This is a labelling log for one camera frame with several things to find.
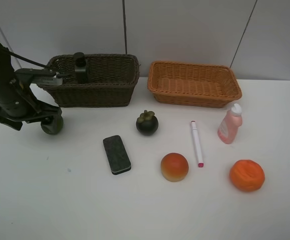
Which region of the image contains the pink lotion bottle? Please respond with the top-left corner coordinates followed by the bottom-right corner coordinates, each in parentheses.
top-left (217, 103), bottom-right (243, 144)

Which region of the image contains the orange wicker basket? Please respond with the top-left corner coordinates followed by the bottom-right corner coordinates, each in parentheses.
top-left (147, 61), bottom-right (242, 108)

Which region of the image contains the white pink marker pen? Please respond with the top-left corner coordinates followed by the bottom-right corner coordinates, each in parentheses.
top-left (190, 121), bottom-right (204, 168)

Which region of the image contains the dark brown wicker basket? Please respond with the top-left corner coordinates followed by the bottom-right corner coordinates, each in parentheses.
top-left (38, 54), bottom-right (140, 108)

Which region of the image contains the green lime fruit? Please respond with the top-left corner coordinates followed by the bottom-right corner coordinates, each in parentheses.
top-left (48, 116), bottom-right (64, 135)

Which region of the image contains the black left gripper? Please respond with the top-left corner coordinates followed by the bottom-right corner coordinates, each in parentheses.
top-left (0, 100), bottom-right (62, 134)

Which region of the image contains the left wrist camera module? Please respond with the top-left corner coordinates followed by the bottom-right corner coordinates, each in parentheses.
top-left (14, 68), bottom-right (63, 86)

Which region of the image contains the black whiteboard eraser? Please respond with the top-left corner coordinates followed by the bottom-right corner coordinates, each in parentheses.
top-left (103, 135), bottom-right (132, 175)

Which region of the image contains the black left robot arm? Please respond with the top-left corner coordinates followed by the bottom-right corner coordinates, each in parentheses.
top-left (0, 43), bottom-right (64, 135)

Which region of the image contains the dark green pump bottle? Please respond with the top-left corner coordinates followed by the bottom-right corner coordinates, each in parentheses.
top-left (73, 52), bottom-right (89, 84)

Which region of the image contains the orange mandarin fruit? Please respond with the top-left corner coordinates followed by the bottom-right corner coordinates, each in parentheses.
top-left (229, 159), bottom-right (265, 192)

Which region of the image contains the dark mangosteen fruit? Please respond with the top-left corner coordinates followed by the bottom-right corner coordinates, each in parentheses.
top-left (135, 110), bottom-right (159, 136)

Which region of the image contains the orange round bread bun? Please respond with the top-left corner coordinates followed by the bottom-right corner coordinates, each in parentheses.
top-left (160, 152), bottom-right (189, 182)

